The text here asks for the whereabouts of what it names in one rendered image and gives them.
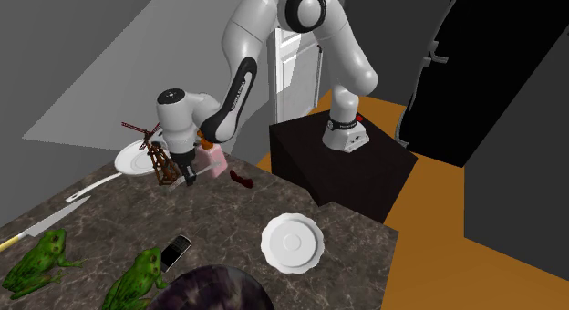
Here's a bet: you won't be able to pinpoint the pink box with orange top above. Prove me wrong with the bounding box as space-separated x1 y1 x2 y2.
196 129 226 180

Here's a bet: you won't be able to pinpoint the dark robot stand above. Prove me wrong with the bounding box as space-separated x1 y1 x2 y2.
268 109 419 225

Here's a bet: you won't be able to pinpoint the brown windmill model red blades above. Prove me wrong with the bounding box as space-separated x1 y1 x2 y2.
120 120 182 187

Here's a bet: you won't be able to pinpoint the green frog figure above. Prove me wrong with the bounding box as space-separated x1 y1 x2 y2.
101 247 169 310
1 229 86 301

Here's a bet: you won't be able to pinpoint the silver table knife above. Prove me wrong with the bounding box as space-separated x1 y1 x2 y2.
168 162 222 192

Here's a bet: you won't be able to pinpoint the dark purple marbled bowl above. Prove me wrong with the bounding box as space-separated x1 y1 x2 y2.
146 264 277 310

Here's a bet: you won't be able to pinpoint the kitchen knife with yellow handle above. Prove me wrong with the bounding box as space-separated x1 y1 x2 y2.
0 195 93 253

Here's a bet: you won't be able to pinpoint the white scalloped plate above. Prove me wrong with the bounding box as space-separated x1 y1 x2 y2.
260 212 326 275

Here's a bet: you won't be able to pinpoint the black refrigerator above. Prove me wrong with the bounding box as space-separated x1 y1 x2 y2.
394 0 569 169

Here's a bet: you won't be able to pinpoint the black mobile phone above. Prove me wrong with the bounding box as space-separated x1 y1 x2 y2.
159 234 193 274

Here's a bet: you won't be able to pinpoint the white panelled door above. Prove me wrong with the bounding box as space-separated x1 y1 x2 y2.
265 26 324 125

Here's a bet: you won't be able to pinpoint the dark red sausage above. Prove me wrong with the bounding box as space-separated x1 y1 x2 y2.
229 169 255 190

